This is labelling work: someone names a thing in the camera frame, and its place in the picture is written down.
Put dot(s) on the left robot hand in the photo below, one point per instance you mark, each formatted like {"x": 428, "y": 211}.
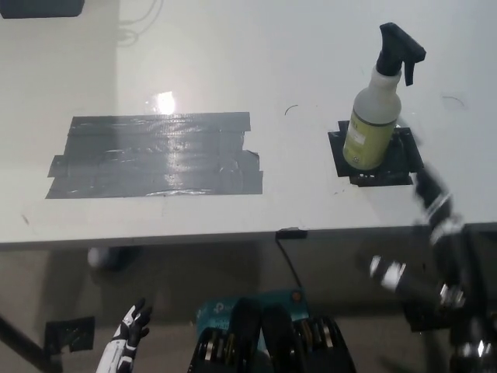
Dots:
{"x": 130, "y": 328}

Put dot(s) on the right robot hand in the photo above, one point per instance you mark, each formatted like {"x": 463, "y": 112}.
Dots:
{"x": 446, "y": 248}

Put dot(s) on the white spray bottle black trigger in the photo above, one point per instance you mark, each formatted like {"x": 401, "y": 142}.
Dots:
{"x": 369, "y": 128}

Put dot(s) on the teal box on robot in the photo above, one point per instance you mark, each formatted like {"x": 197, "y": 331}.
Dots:
{"x": 217, "y": 311}

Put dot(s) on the black floor tape patch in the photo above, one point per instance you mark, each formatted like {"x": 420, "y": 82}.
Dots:
{"x": 70, "y": 332}

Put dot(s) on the black tape square mark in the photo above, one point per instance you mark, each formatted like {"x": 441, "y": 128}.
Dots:
{"x": 404, "y": 159}

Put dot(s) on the black table leg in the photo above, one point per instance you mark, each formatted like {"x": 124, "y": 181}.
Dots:
{"x": 27, "y": 340}

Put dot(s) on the dark flat box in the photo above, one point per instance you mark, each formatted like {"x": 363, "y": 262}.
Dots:
{"x": 39, "y": 8}

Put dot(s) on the grey duct tape patch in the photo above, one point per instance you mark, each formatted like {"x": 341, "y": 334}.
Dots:
{"x": 155, "y": 155}

